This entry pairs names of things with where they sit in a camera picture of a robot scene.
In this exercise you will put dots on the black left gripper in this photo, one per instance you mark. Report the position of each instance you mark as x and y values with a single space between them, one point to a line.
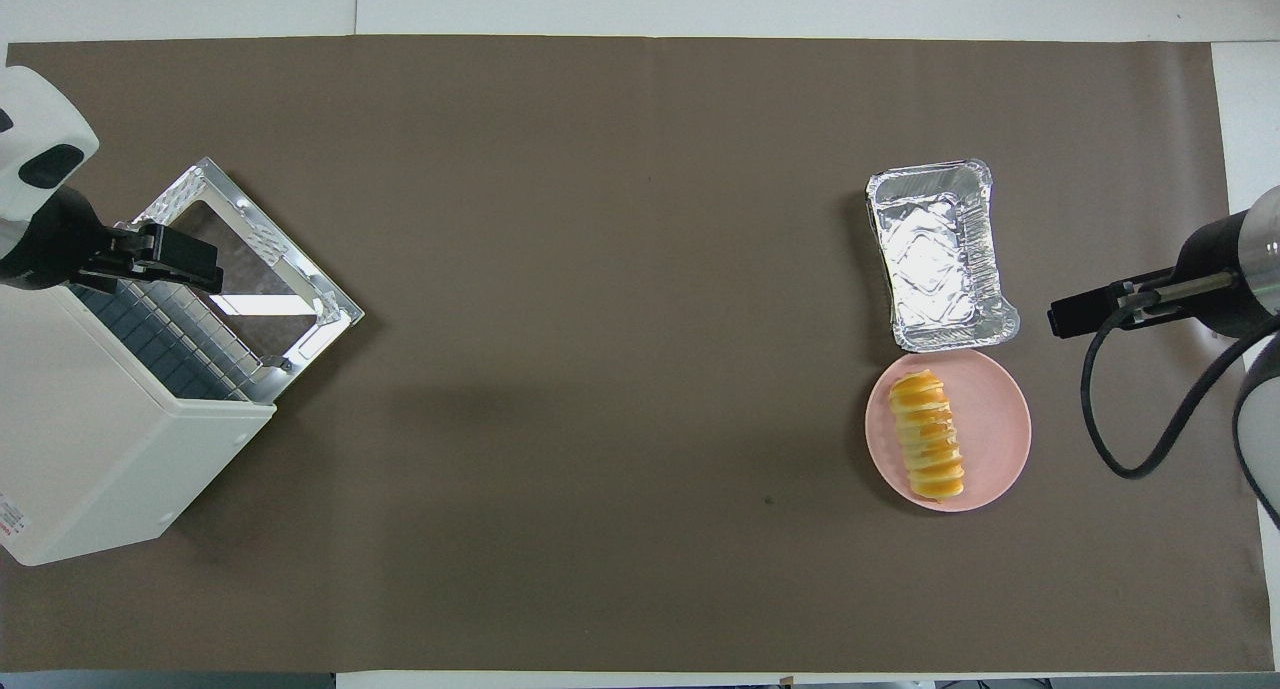
55 254

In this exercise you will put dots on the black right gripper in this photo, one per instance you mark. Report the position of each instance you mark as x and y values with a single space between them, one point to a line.
1220 254

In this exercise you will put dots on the aluminium foil baking tray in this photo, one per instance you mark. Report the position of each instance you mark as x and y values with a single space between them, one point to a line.
935 259

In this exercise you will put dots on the golden ridged bread loaf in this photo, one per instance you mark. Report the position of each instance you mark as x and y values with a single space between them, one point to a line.
930 439

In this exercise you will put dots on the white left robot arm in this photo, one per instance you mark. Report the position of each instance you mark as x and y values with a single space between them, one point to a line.
30 119

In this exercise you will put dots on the silver framed glass oven door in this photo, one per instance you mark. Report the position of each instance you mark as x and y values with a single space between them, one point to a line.
300 289

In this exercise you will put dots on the cream white toaster oven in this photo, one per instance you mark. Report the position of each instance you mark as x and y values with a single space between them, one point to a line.
90 449

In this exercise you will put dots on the red white oven sticker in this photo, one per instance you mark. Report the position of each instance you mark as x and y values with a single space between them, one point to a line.
10 524

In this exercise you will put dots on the pink round plate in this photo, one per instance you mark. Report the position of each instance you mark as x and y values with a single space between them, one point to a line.
995 419

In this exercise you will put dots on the brown table mat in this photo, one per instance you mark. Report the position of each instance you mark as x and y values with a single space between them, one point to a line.
500 269

